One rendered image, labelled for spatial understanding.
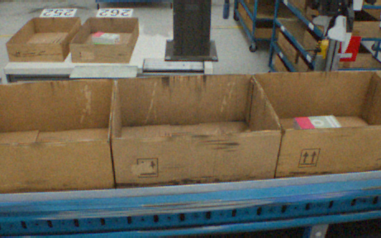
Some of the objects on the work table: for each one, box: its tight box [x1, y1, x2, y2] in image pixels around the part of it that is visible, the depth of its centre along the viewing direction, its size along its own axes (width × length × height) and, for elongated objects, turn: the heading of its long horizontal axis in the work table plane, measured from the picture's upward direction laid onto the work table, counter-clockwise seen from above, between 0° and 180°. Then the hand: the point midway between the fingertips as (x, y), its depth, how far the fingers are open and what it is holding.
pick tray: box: [69, 17, 140, 64], centre depth 202 cm, size 28×38×10 cm
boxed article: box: [92, 31, 120, 44], centre depth 209 cm, size 7×13×4 cm, turn 70°
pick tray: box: [6, 17, 82, 63], centre depth 203 cm, size 28×38×10 cm
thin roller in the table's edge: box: [144, 66, 203, 71], centre depth 187 cm, size 2×28×2 cm, turn 89°
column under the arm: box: [164, 0, 218, 62], centre depth 193 cm, size 26×26×33 cm
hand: (336, 41), depth 103 cm, fingers open, 10 cm apart
